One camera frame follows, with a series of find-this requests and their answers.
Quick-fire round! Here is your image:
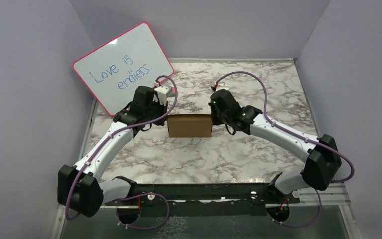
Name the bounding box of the brown cardboard box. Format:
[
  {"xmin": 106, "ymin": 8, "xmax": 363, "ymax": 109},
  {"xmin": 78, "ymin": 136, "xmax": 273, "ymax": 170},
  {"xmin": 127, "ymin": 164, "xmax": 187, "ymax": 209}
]
[{"xmin": 167, "ymin": 114, "xmax": 213, "ymax": 138}]

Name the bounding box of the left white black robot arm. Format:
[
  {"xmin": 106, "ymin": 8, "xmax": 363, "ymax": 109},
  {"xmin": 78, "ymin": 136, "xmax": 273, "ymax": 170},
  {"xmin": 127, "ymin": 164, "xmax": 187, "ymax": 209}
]
[{"xmin": 57, "ymin": 86, "xmax": 177, "ymax": 218}]

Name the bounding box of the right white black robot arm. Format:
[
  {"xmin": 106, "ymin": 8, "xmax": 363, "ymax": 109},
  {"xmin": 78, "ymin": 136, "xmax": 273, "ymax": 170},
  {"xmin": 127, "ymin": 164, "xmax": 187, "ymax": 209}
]
[{"xmin": 209, "ymin": 89, "xmax": 342, "ymax": 203}]

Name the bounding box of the pink framed whiteboard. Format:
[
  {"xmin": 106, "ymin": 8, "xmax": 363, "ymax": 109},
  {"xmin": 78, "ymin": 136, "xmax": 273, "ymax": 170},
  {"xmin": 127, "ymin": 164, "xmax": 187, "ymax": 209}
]
[{"xmin": 73, "ymin": 22, "xmax": 174, "ymax": 116}]

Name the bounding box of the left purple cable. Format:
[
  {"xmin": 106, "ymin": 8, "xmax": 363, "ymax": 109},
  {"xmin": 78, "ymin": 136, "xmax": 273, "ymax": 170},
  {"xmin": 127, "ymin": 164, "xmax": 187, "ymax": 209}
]
[{"xmin": 65, "ymin": 75, "xmax": 179, "ymax": 231}]

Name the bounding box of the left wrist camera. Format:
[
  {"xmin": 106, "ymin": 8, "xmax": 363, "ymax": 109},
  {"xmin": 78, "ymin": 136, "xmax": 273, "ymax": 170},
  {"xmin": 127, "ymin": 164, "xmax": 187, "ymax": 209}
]
[{"xmin": 153, "ymin": 85, "xmax": 173, "ymax": 107}]

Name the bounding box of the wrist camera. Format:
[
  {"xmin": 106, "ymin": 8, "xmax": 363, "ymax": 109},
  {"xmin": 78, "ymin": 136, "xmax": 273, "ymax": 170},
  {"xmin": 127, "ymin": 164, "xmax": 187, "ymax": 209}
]
[
  {"xmin": 153, "ymin": 85, "xmax": 173, "ymax": 107},
  {"xmin": 211, "ymin": 82, "xmax": 229, "ymax": 92}
]

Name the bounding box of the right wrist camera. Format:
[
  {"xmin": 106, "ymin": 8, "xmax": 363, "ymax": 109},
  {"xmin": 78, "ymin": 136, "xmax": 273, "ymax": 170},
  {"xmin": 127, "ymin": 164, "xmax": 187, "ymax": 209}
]
[{"xmin": 211, "ymin": 82, "xmax": 229, "ymax": 92}]

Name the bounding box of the black metal base rail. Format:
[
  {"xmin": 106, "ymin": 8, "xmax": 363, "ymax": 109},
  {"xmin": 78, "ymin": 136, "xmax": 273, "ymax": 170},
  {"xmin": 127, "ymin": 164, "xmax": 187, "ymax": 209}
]
[{"xmin": 105, "ymin": 183, "xmax": 300, "ymax": 217}]

